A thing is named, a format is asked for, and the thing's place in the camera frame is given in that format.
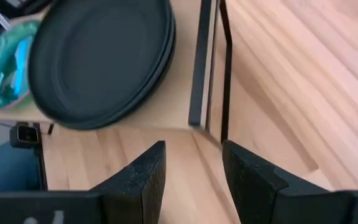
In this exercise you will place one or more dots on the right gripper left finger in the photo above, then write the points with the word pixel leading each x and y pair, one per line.
pixel 135 193

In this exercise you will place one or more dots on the black round plate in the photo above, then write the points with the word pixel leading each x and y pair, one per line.
pixel 98 59
pixel 147 97
pixel 144 94

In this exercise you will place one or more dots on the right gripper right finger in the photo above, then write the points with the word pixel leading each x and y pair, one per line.
pixel 259 199

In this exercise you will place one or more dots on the black table-level camera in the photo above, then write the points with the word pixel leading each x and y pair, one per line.
pixel 26 135

